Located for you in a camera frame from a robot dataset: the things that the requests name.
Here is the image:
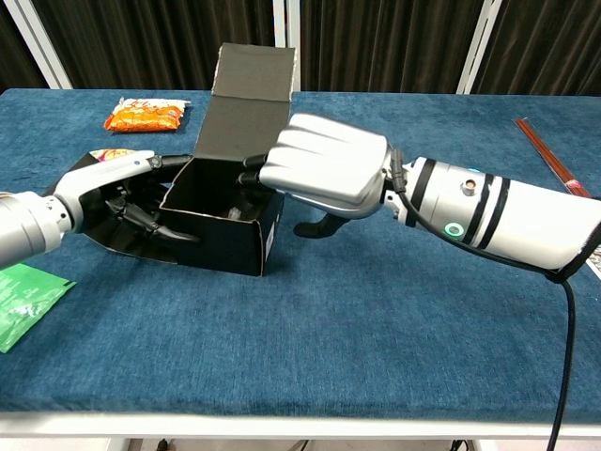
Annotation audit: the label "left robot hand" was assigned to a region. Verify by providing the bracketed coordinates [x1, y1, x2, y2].
[46, 148, 203, 245]

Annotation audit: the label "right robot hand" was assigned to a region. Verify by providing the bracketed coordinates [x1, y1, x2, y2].
[238, 112, 400, 239]

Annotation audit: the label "black paper box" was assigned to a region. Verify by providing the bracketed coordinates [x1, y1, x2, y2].
[41, 41, 300, 278]

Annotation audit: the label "yellow-green snack packet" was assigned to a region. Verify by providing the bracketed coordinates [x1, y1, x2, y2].
[88, 148, 156, 164]

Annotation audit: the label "orange snack packet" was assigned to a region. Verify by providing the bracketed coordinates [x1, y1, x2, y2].
[103, 97, 193, 134]

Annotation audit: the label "black pleated curtain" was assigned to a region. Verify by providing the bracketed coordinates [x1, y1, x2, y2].
[300, 0, 485, 93]
[0, 8, 48, 93]
[471, 0, 601, 98]
[27, 0, 278, 90]

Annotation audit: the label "green sachet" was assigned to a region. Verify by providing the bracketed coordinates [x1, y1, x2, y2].
[0, 262, 77, 354]

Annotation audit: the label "blue table mat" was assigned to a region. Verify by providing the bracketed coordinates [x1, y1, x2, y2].
[0, 87, 601, 422]

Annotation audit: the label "red-brown chopsticks in wrapper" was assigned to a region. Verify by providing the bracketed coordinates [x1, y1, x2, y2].
[512, 117, 591, 198]

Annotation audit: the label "white frame post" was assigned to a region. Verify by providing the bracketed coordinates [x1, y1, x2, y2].
[457, 0, 501, 95]
[271, 0, 301, 93]
[0, 0, 74, 90]

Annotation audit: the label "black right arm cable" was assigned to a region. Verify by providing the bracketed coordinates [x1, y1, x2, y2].
[392, 148, 578, 451]

